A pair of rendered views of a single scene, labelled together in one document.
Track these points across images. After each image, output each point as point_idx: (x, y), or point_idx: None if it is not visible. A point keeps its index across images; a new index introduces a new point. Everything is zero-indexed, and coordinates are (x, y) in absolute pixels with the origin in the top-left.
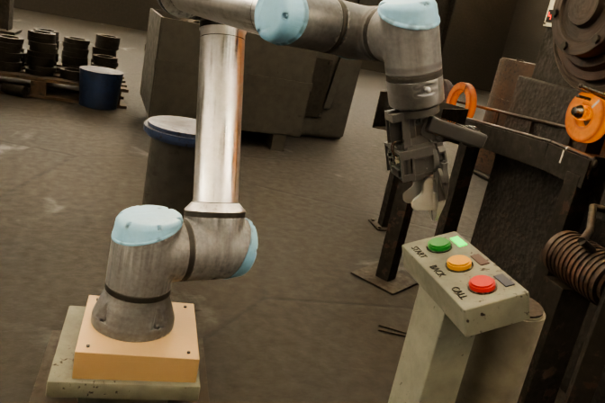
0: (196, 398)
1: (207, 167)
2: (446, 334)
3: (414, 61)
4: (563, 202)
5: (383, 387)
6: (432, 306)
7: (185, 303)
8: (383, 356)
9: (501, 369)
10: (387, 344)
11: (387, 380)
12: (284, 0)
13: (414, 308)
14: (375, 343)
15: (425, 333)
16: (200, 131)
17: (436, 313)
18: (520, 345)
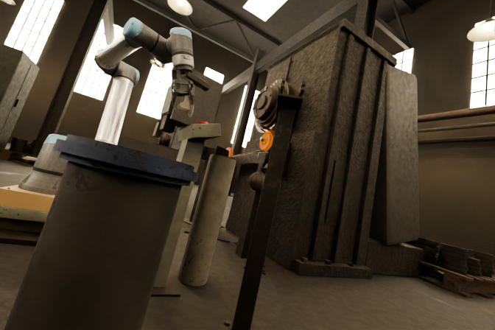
0: None
1: (104, 126)
2: (188, 149)
3: (180, 46)
4: (258, 170)
5: (179, 244)
6: (184, 141)
7: None
8: (183, 238)
9: (216, 180)
10: (186, 236)
11: (182, 243)
12: (132, 19)
13: (179, 150)
14: (181, 235)
15: (180, 154)
16: (104, 113)
17: (185, 142)
18: (224, 169)
